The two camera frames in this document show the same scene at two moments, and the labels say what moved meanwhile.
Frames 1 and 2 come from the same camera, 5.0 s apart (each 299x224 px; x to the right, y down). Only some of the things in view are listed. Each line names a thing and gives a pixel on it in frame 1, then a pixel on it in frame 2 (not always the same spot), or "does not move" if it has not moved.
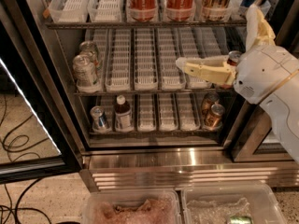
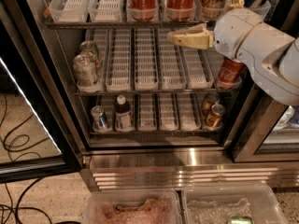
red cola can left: (142, 4) does not move
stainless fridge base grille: (186, 169) does not move
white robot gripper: (266, 74) to (234, 34)
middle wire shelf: (158, 93) does not move
